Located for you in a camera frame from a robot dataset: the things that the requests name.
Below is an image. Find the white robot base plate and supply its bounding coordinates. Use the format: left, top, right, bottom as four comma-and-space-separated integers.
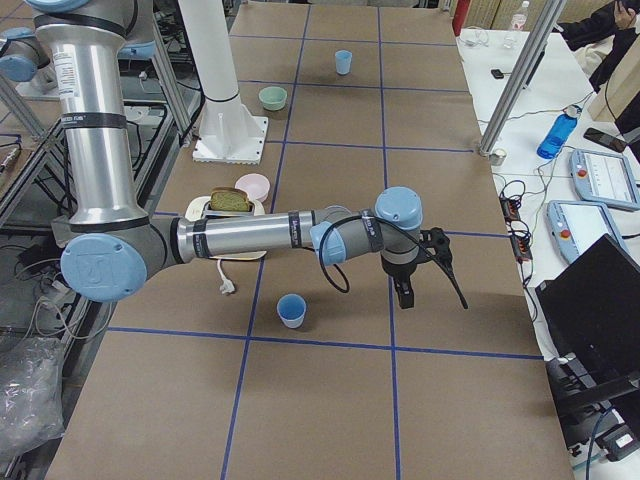
193, 103, 269, 164

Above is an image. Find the teach pendant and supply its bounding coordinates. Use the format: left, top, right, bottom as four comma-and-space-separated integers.
546, 200, 627, 264
569, 149, 639, 211

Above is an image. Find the pink bowl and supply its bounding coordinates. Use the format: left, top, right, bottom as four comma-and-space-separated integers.
234, 173, 271, 202

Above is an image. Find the light blue cup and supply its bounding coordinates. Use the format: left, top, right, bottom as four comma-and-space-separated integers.
334, 50, 353, 76
276, 293, 307, 329

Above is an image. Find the far teach pendant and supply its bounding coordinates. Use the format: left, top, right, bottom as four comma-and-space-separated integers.
569, 149, 639, 211

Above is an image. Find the aluminium frame post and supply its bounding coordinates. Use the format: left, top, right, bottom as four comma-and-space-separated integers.
478, 0, 567, 157

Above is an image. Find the black laptop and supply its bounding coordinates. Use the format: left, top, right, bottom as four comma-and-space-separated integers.
536, 234, 639, 386

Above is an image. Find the toaster power plug cable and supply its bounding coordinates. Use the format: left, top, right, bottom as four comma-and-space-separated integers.
214, 258, 236, 297

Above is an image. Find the green bowl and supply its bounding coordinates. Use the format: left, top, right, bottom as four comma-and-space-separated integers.
258, 86, 288, 111

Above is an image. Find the seated person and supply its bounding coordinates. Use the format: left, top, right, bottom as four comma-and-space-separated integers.
558, 0, 640, 146

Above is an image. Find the cream toaster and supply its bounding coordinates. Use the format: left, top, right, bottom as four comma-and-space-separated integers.
185, 196, 266, 261

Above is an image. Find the blue water bottle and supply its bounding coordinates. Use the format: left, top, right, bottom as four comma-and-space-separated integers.
536, 104, 582, 160

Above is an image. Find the near teach pendant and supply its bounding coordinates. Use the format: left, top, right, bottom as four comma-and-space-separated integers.
546, 200, 627, 264

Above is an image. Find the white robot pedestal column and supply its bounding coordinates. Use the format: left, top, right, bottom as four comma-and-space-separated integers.
178, 0, 239, 103

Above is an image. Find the small metal tin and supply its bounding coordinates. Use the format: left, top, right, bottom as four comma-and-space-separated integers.
489, 148, 507, 166

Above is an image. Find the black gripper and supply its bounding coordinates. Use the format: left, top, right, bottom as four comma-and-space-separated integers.
381, 249, 417, 309

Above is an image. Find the black usb hub strip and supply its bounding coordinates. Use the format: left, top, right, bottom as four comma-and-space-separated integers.
499, 195, 533, 264

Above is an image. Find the bread slice in toaster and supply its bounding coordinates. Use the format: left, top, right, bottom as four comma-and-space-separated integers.
209, 187, 251, 212

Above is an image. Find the clear plastic bag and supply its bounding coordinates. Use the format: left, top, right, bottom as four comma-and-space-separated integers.
1, 337, 65, 461

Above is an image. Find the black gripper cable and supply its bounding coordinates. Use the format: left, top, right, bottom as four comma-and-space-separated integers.
317, 214, 470, 310

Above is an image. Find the black smartphone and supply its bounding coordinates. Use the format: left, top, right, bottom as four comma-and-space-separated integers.
583, 127, 627, 153

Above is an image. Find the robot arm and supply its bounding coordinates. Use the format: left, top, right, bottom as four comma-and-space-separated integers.
31, 1, 425, 308

